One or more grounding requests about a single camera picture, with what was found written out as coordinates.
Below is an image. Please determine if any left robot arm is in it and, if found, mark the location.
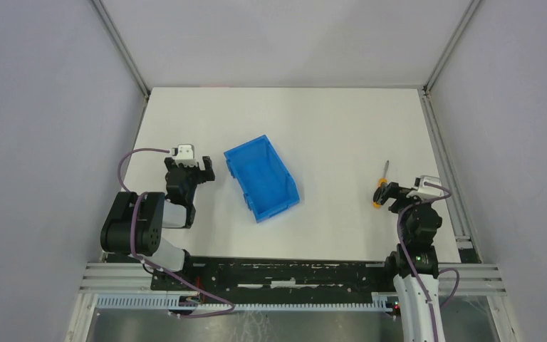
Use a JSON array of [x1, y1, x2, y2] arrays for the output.
[[100, 156, 215, 272]]

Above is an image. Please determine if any right side aluminium rail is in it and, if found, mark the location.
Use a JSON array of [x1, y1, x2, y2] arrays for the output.
[[418, 86, 481, 264]]

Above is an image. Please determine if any aluminium corner post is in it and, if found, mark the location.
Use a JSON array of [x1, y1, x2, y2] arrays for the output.
[[423, 0, 482, 93], [89, 0, 151, 100]]

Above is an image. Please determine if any blue plastic bin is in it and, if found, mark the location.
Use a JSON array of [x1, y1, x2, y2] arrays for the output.
[[224, 135, 300, 223]]

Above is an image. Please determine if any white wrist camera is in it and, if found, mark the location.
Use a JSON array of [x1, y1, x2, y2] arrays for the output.
[[170, 144, 198, 167], [407, 175, 444, 200]]

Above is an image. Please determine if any white slotted cable duct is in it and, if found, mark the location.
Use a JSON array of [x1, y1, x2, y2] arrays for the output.
[[96, 294, 394, 313]]

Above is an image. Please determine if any left aluminium corner post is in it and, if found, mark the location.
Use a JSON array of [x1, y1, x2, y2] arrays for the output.
[[89, 0, 151, 100]]

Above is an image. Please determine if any right aluminium corner post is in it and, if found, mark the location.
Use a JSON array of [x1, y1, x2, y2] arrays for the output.
[[423, 0, 482, 93]]

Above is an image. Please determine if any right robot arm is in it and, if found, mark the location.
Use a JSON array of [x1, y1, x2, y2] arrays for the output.
[[373, 176, 451, 341]]

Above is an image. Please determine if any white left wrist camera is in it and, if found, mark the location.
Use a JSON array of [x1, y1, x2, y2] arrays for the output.
[[170, 144, 198, 167]]

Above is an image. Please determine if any aluminium front frame rail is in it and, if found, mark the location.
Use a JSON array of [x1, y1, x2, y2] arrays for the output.
[[78, 263, 507, 296]]

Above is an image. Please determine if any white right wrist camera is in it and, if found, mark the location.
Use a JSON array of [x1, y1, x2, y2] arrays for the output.
[[407, 175, 444, 200]]

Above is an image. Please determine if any yellow black screwdriver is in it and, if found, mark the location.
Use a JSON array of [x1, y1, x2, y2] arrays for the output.
[[373, 160, 390, 208]]

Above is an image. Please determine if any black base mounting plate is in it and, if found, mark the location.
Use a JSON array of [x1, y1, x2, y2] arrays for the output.
[[103, 254, 431, 306]]

